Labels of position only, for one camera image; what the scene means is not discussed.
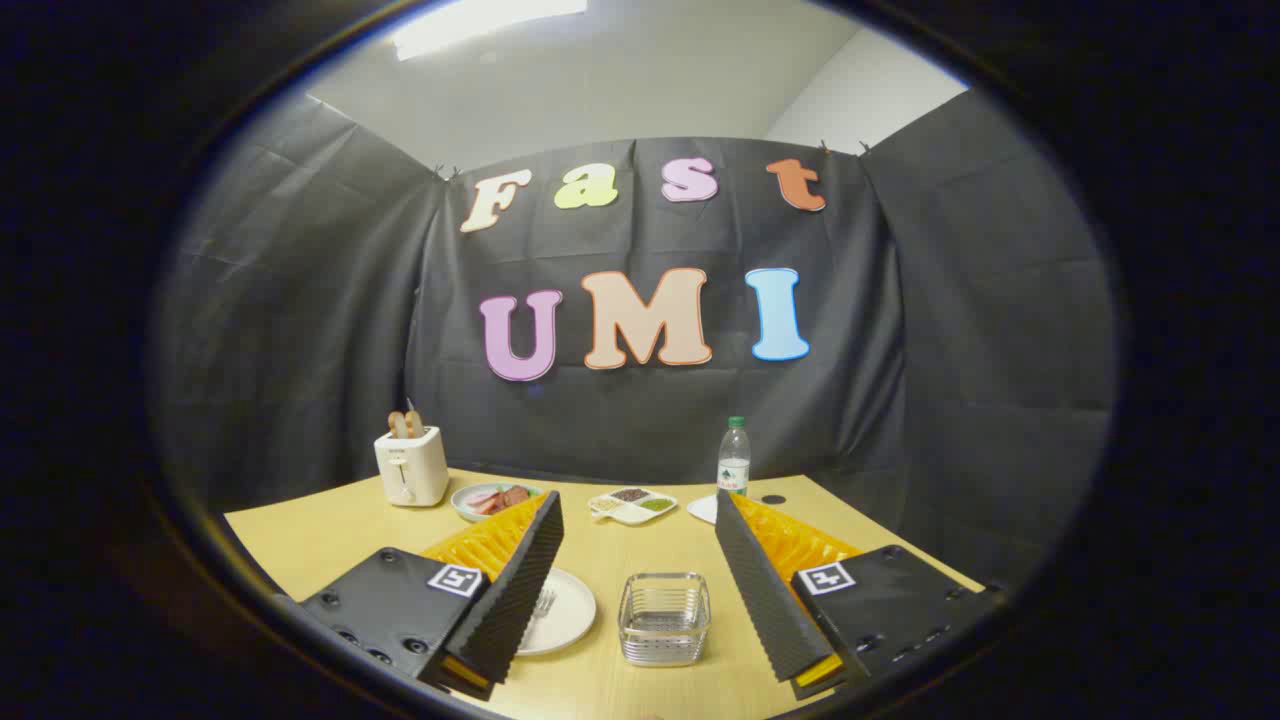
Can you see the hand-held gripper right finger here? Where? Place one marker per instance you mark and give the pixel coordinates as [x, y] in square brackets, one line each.
[760, 590]

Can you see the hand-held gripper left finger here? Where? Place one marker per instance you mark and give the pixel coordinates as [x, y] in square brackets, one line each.
[520, 590]

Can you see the large white round plate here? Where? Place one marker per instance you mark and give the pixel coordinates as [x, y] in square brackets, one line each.
[570, 620]

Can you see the pink sausage slices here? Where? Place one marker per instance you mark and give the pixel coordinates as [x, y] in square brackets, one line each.
[484, 503]

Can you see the brown meat slices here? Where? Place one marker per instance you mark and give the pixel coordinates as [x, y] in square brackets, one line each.
[514, 496]

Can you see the white square coaster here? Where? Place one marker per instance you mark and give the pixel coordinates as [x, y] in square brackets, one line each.
[703, 509]

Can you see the pale green food plate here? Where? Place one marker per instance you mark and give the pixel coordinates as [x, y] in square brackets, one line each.
[463, 505]

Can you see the clear plastic water bottle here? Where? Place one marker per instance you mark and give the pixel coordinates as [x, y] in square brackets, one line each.
[734, 465]

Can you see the white divided condiment dish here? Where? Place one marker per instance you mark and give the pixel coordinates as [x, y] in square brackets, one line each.
[632, 506]

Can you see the cream white toaster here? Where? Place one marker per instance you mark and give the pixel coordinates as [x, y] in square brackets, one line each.
[410, 470]

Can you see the toast bread slice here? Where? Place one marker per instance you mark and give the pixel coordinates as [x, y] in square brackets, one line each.
[397, 425]
[415, 422]

